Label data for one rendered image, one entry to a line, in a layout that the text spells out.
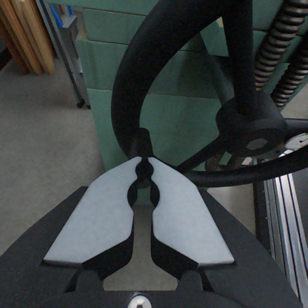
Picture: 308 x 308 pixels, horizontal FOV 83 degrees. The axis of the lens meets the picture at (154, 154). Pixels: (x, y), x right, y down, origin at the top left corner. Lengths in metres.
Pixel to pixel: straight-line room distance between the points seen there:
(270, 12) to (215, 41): 0.05
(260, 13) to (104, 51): 0.22
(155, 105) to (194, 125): 0.12
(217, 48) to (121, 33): 0.15
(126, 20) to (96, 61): 0.08
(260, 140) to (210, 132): 0.30
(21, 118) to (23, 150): 0.28
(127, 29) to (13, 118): 1.28
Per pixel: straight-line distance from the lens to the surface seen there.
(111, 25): 0.33
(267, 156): 0.61
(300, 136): 0.51
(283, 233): 0.95
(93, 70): 0.36
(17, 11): 1.70
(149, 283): 0.94
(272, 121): 0.19
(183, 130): 0.46
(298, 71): 0.28
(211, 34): 0.25
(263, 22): 0.25
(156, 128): 0.45
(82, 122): 1.34
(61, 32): 1.21
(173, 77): 0.36
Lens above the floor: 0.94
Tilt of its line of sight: 55 degrees down
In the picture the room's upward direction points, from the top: 12 degrees clockwise
